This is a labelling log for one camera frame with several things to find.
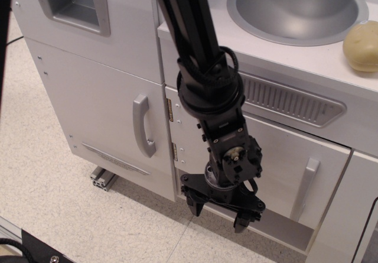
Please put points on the brass upper door hinge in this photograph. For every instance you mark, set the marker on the brass upper door hinge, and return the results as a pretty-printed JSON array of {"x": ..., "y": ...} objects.
[{"x": 170, "y": 113}]

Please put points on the grey recessed dispenser panel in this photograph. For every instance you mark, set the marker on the grey recessed dispenser panel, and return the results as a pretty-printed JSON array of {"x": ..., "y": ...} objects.
[{"x": 88, "y": 15}]

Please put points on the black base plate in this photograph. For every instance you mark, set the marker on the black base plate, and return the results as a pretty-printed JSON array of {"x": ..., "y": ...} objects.
[{"x": 31, "y": 249}]

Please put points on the aluminium extrusion rail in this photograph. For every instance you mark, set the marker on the aluminium extrusion rail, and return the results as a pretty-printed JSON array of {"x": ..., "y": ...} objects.
[{"x": 102, "y": 178}]

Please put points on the silver sink bowl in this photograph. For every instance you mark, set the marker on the silver sink bowl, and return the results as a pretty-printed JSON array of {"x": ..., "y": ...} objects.
[{"x": 302, "y": 23}]

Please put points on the white toy kitchen cabinet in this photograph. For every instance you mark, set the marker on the white toy kitchen cabinet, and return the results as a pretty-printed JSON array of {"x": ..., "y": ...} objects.
[{"x": 321, "y": 70}]

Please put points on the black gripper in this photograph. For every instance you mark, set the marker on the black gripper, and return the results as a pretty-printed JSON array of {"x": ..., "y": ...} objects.
[{"x": 237, "y": 199}]

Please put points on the grey vent grille panel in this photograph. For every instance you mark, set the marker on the grey vent grille panel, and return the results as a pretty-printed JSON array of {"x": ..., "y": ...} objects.
[{"x": 291, "y": 102}]

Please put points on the brass lower door hinge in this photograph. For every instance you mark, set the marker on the brass lower door hinge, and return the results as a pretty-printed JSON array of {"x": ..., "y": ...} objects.
[{"x": 174, "y": 151}]

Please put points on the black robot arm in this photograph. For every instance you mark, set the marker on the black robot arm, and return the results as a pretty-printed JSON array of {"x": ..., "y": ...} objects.
[{"x": 209, "y": 90}]

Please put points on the brass door hinge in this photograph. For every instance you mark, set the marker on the brass door hinge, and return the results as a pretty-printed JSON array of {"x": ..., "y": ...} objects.
[
  {"x": 170, "y": 113},
  {"x": 174, "y": 151}
]

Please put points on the grey fridge door handle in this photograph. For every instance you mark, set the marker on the grey fridge door handle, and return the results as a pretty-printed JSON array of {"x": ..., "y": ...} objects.
[{"x": 140, "y": 109}]

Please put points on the white cabinet door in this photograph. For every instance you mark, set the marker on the white cabinet door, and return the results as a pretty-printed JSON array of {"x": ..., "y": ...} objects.
[
  {"x": 285, "y": 153},
  {"x": 347, "y": 231}
]

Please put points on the grey cabinet door handle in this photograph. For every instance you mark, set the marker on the grey cabinet door handle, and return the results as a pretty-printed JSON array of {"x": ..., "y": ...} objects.
[{"x": 308, "y": 176}]

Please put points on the beige toy potato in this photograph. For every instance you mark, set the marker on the beige toy potato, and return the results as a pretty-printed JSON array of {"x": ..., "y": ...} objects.
[{"x": 360, "y": 47}]

